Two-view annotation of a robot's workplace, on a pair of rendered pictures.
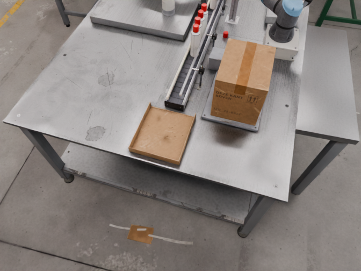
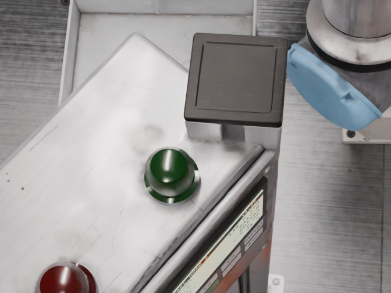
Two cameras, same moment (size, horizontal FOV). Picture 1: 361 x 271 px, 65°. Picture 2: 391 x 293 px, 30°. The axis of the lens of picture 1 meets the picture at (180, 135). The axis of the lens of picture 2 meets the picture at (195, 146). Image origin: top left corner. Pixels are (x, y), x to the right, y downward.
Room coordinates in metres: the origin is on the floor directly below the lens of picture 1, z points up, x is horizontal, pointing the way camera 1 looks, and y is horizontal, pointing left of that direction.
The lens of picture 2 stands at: (1.78, -0.21, 1.80)
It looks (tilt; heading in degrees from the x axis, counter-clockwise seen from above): 68 degrees down; 270
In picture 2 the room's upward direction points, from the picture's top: 12 degrees counter-clockwise
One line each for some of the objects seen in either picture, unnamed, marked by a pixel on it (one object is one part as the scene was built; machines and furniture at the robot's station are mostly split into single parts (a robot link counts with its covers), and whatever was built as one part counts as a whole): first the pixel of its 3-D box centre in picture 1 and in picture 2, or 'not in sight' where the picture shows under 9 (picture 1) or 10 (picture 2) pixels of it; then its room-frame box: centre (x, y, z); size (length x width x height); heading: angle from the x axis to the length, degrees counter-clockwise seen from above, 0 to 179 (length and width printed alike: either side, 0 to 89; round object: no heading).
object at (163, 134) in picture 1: (163, 131); not in sight; (0.80, 0.09, 0.85); 0.30 x 0.26 x 0.04; 163
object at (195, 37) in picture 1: (195, 41); not in sight; (1.34, -0.09, 0.98); 0.05 x 0.05 x 0.20
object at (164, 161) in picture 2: not in sight; (170, 171); (1.79, -0.33, 1.49); 0.03 x 0.03 x 0.02
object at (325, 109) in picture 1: (274, 68); not in sight; (1.30, -0.58, 0.81); 0.90 x 0.90 x 0.04; 76
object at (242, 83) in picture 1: (242, 82); not in sight; (1.01, -0.32, 0.99); 0.30 x 0.24 x 0.27; 163
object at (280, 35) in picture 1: (283, 27); not in sight; (1.47, -0.62, 0.97); 0.15 x 0.15 x 0.10
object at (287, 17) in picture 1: (289, 10); not in sight; (1.47, -0.62, 1.09); 0.13 x 0.12 x 0.14; 31
